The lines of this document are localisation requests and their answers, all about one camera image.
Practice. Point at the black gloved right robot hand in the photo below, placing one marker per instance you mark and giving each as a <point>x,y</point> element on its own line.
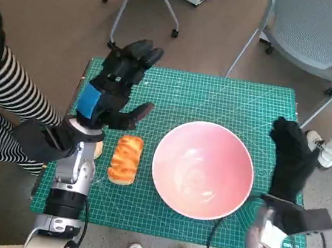
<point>291,159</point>

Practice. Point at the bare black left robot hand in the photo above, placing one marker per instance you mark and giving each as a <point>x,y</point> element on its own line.
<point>115,77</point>

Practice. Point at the round pale toy bun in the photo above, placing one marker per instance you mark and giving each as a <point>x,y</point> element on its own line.
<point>99,150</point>

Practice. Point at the long orange striped toy bread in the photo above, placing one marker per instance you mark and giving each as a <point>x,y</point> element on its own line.
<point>124,161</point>

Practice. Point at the pink bowl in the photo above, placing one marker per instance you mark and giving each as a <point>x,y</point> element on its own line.
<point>202,171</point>

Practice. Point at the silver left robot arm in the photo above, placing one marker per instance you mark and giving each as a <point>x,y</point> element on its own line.
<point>74,167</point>

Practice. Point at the grey chair with castors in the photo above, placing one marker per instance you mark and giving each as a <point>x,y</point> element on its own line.
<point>125,2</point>

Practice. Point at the green cutting mat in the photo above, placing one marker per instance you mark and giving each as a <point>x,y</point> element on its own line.
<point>203,98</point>

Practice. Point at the person in striped clothing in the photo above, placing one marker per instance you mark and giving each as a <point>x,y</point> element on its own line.
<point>11,88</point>

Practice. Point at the grey mesh chair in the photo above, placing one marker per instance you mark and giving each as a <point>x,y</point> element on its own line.
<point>313,27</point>

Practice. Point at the beige board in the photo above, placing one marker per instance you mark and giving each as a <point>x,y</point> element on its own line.
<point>15,247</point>

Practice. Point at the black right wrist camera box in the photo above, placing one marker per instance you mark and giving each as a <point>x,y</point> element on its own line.
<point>303,218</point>

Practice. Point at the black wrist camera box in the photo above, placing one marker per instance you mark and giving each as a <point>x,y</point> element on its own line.
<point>38,141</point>
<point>303,218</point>

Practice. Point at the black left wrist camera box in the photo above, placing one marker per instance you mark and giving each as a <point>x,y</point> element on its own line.
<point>38,141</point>

